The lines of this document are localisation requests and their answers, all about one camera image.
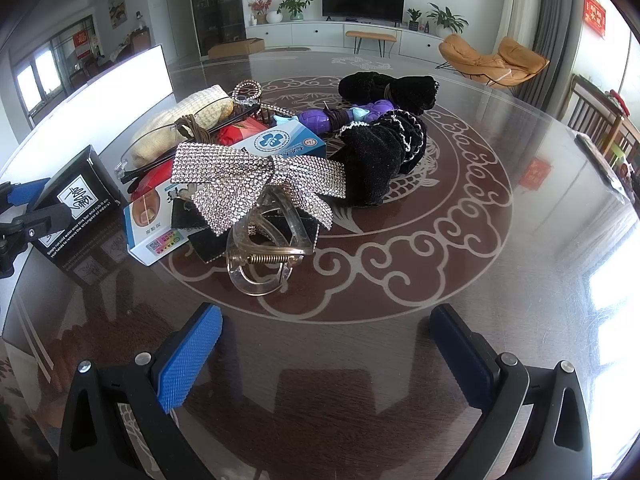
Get bushy green potted plant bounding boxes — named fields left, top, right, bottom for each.
left=276, top=0, right=313, bottom=22

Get black scrunchie white trim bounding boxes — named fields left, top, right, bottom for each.
left=327, top=112, right=430, bottom=208

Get medicine box with foot photo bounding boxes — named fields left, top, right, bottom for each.
left=123, top=182, right=201, bottom=267

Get cardboard box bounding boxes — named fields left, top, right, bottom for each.
left=207, top=37, right=265, bottom=59

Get grey curtain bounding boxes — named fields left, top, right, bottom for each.
left=520, top=0, right=586, bottom=111

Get clear claw hair clip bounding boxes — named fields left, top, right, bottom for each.
left=226, top=186, right=306, bottom=297

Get purple plastic toy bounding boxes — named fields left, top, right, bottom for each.
left=272, top=100, right=396, bottom=136

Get black velvet bow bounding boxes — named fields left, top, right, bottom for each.
left=338, top=72, right=440, bottom=113

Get dark display cabinet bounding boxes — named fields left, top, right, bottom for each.
left=187, top=0, right=246, bottom=57

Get white TV cabinet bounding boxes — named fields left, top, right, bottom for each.
left=245, top=19, right=451, bottom=63

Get window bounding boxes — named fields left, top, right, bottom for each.
left=15, top=47, right=68, bottom=111

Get black box white label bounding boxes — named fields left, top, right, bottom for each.
left=30, top=145, right=128, bottom=273

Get orange lounge chair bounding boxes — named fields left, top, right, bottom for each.
left=436, top=34, right=550, bottom=92

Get blue white medicine box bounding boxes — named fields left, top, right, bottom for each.
left=240, top=119, right=327, bottom=161

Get brown hair tie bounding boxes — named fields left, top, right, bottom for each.
left=175, top=114, right=216, bottom=147

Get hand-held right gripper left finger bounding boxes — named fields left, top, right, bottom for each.
left=57, top=303, right=223, bottom=480

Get rhinestone bow hair clip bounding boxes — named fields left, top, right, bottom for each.
left=170, top=141, right=347, bottom=236

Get wooden chair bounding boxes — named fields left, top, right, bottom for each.
left=567, top=74, right=640, bottom=161

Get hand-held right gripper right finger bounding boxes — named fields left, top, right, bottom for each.
left=430, top=304, right=593, bottom=480

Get gold pearl hair claw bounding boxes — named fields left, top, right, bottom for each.
left=231, top=79, right=301, bottom=123

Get patterned glass desktop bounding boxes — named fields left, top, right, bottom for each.
left=0, top=47, right=640, bottom=480

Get clear frame eyeglasses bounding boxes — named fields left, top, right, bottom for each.
left=116, top=100, right=261, bottom=186

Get red wall decoration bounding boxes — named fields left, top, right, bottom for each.
left=583, top=0, right=607, bottom=38

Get cream knitted hat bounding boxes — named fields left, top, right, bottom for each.
left=131, top=85, right=235, bottom=163

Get large leafy potted plant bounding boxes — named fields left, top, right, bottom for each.
left=426, top=2, right=469, bottom=38

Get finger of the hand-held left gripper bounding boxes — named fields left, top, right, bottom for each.
left=0, top=177, right=51, bottom=211
left=0, top=204, right=71, bottom=281

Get red flower vase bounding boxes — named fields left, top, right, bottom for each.
left=248, top=0, right=276, bottom=26

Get red packet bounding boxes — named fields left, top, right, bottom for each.
left=127, top=120, right=266, bottom=196

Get wooden bench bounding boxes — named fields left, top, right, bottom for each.
left=345, top=30, right=397, bottom=58

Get wooden side cabinet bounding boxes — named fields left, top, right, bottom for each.
left=131, top=12, right=152, bottom=53

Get white standing air conditioner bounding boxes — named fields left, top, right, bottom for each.
left=497, top=0, right=543, bottom=56

